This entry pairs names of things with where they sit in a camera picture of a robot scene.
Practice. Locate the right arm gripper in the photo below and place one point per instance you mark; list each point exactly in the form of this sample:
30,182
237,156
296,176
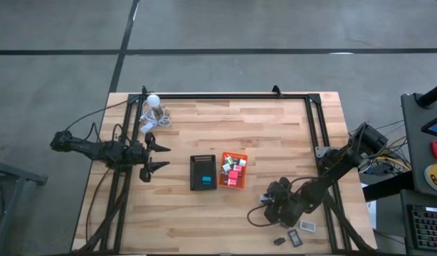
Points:
291,209

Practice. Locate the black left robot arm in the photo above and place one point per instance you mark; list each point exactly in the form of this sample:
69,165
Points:
83,147

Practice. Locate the black plastic basket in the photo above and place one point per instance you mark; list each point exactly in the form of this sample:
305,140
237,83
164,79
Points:
197,170

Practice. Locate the orange plastic basket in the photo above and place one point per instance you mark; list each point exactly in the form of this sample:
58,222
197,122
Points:
220,183

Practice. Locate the black backlit keyboard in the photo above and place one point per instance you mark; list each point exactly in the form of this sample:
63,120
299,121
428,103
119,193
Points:
428,227

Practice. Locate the white paper sheet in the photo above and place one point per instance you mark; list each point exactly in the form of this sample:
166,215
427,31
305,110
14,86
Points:
372,213

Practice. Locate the grey equipment cart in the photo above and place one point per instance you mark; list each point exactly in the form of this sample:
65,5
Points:
414,142

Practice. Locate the small red device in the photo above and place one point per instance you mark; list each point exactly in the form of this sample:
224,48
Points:
436,151

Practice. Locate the white rectangular box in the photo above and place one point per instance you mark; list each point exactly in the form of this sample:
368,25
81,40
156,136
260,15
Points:
265,199

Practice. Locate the pink white wall charger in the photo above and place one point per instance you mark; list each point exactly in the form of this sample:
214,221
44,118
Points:
232,182
237,168

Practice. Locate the brass lamp with white bulb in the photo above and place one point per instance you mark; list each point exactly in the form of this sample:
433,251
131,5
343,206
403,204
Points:
153,101

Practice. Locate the white digital clock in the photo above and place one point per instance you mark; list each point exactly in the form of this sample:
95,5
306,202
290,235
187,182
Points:
307,226

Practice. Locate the white lamp plug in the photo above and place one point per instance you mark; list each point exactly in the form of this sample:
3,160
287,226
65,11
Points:
146,127

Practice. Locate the pink dual USB charger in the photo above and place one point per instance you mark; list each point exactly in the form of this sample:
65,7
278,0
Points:
233,175

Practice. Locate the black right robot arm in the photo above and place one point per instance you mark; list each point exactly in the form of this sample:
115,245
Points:
341,161

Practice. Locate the grey side table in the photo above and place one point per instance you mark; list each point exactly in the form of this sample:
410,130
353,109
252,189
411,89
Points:
15,174

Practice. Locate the green white wall charger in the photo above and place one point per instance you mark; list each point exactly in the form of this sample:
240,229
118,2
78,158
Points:
229,160

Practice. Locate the black frame clamp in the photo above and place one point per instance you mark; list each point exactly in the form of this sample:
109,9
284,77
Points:
144,89
276,90

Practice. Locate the silver mounting bracket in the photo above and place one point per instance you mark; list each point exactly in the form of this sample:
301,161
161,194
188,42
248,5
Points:
322,151

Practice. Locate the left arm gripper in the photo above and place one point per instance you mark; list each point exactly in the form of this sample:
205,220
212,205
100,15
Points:
140,154

